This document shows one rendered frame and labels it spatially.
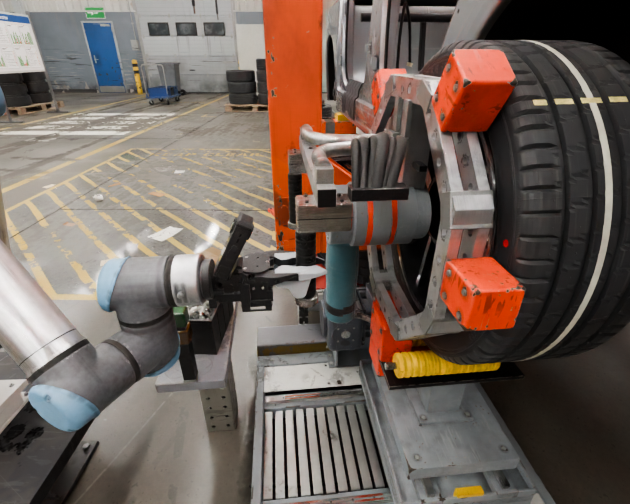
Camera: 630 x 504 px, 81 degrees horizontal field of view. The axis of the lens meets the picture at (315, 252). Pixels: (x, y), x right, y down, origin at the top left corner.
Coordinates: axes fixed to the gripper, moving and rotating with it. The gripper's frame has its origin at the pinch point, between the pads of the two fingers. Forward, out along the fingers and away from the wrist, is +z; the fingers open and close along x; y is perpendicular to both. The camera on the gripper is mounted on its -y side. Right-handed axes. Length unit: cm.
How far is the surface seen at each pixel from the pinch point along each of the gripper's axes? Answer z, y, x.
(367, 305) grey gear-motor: 23, 45, -46
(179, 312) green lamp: -29.3, 16.9, -10.8
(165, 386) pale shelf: -36, 39, -11
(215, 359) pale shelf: -25.1, 38.0, -17.7
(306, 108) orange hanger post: 3, -19, -60
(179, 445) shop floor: -44, 83, -26
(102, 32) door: -550, -97, -1393
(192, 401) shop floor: -43, 83, -44
